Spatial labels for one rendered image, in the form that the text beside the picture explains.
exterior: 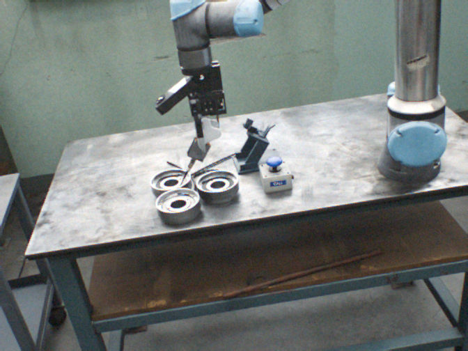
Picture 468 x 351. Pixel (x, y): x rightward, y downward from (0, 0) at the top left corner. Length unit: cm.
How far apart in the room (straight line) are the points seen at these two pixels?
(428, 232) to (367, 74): 163
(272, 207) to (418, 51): 47
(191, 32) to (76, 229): 54
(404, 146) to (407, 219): 53
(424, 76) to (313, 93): 195
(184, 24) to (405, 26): 44
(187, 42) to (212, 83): 12
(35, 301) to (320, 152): 121
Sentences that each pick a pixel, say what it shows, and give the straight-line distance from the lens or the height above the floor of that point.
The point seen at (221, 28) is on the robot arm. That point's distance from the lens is 113.
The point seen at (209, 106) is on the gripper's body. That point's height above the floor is 104.
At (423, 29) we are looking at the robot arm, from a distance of 108.
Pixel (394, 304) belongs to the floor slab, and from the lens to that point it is 216.
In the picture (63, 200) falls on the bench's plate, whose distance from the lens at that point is 146.
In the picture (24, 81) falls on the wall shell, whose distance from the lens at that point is 300.
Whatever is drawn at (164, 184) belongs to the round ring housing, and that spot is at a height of 82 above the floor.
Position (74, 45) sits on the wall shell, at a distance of 288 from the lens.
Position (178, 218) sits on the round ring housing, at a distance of 122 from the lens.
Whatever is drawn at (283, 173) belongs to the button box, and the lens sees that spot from 130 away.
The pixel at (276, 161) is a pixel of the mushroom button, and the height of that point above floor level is 87.
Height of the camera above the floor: 150
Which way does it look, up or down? 30 degrees down
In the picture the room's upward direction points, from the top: 7 degrees counter-clockwise
